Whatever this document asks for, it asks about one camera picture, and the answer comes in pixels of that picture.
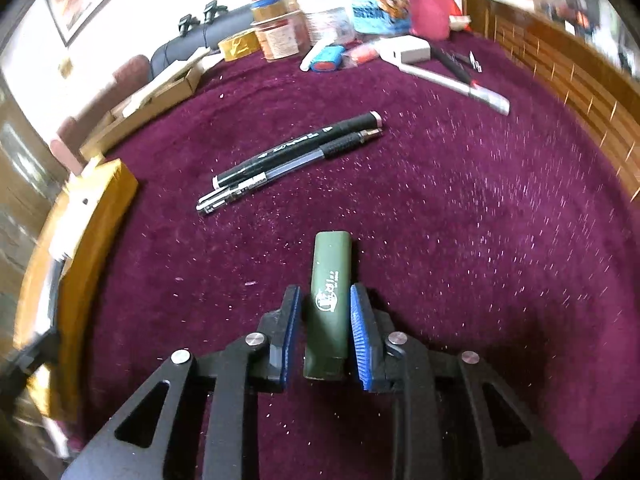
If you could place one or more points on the thick black marker pen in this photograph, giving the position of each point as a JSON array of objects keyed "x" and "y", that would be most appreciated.
[{"x": 300, "y": 149}]

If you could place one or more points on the white papers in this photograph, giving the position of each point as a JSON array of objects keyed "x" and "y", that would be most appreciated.
[{"x": 165, "y": 85}]

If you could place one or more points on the clear jar blue label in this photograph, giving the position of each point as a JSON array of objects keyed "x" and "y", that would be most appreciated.
[{"x": 382, "y": 5}]

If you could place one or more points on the small black clip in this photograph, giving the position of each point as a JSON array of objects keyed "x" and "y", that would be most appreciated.
[{"x": 475, "y": 60}]

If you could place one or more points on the white plastic tub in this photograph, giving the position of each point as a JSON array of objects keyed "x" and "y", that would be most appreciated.
[{"x": 327, "y": 22}]

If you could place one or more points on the stack of tape rolls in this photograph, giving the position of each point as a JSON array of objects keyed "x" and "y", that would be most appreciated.
[{"x": 267, "y": 5}]

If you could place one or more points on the white charger block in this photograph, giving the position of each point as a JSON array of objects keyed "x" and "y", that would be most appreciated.
[{"x": 407, "y": 50}]

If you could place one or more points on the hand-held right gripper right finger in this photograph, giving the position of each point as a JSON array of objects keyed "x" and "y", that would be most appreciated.
[{"x": 360, "y": 330}]

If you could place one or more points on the white tube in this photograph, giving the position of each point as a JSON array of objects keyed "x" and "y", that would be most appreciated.
[{"x": 315, "y": 55}]

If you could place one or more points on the blue small packet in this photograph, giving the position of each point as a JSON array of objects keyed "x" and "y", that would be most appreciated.
[{"x": 327, "y": 60}]

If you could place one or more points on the pink bottle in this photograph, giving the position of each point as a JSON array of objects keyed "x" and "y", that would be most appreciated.
[{"x": 430, "y": 5}]

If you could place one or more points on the open cardboard box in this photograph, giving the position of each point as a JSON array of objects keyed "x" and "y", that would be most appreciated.
[{"x": 150, "y": 102}]

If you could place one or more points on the red small packet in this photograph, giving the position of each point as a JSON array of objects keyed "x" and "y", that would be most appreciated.
[{"x": 362, "y": 52}]

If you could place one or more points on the maroon chair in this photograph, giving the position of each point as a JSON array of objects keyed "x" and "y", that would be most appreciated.
[{"x": 130, "y": 72}]

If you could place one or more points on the clear gel pen black grip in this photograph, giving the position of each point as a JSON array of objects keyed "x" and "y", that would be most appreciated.
[{"x": 300, "y": 164}]

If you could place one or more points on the golden yellow box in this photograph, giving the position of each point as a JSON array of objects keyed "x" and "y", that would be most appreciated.
[{"x": 100, "y": 210}]

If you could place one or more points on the wooden slatted ledge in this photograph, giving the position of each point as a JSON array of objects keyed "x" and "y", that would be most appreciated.
[{"x": 565, "y": 70}]

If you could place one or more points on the small black object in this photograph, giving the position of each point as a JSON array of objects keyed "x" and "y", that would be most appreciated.
[
  {"x": 186, "y": 24},
  {"x": 211, "y": 11}
]

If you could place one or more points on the black pen red end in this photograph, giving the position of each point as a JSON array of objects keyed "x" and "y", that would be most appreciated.
[{"x": 452, "y": 65}]

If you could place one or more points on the yellow tape roll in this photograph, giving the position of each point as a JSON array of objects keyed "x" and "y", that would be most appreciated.
[{"x": 240, "y": 45}]

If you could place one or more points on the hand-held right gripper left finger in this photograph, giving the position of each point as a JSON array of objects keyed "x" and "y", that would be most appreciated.
[{"x": 285, "y": 330}]

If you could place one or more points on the pile of small colourful items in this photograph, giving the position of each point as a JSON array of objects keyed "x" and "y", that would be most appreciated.
[{"x": 575, "y": 10}]

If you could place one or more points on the dark grey sofa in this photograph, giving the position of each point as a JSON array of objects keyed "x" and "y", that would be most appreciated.
[{"x": 200, "y": 42}]

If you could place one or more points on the green rectangular box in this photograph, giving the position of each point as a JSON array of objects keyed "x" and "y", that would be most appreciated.
[{"x": 327, "y": 285}]

